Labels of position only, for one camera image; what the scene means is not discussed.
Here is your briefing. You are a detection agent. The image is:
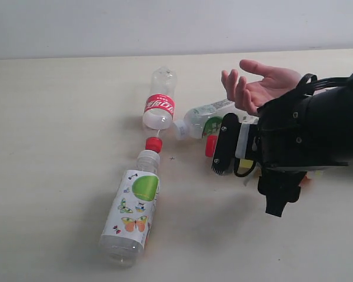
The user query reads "yellow label bottle red cap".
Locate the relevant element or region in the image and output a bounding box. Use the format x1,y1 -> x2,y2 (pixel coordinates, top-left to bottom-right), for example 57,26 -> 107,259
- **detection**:
205,135 -> 324,187

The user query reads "clear cola bottle red label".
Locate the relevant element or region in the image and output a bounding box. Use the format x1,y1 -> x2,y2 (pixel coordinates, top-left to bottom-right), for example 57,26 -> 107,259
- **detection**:
142,66 -> 177,153

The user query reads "person's open hand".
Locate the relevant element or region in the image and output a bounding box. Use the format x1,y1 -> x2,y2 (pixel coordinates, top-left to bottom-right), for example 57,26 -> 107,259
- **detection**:
221,59 -> 302,116

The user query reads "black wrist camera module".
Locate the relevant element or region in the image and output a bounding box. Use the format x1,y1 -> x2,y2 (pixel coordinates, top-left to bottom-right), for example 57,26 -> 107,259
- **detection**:
211,113 -> 257,177

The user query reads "clear bottle butterfly label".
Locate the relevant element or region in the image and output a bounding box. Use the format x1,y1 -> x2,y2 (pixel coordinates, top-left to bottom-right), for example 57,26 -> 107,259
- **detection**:
99,150 -> 160,267

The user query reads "white yogurt drink bottle green label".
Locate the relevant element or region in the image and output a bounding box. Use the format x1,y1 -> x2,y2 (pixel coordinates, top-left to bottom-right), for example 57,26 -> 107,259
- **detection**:
173,99 -> 258,140

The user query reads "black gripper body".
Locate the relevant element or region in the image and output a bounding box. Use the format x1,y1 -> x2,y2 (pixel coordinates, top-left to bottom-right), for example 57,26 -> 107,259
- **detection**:
257,86 -> 312,188

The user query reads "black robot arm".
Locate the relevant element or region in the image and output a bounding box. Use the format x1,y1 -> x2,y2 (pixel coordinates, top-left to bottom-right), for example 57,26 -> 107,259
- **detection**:
257,73 -> 353,217

